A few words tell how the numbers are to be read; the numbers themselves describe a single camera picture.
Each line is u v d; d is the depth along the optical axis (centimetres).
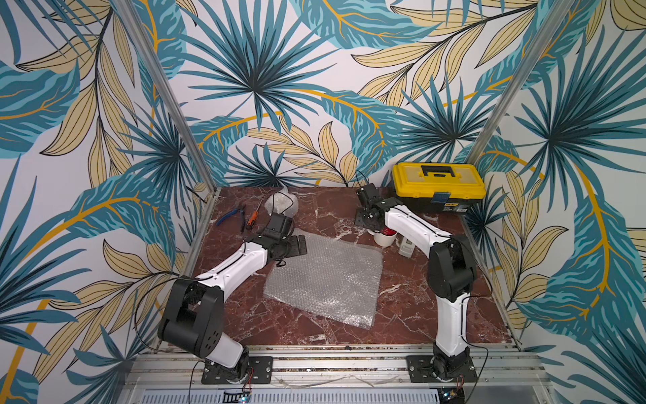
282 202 107
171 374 74
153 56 77
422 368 74
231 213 110
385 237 96
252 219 107
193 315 43
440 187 100
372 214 71
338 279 90
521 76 82
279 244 68
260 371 74
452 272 53
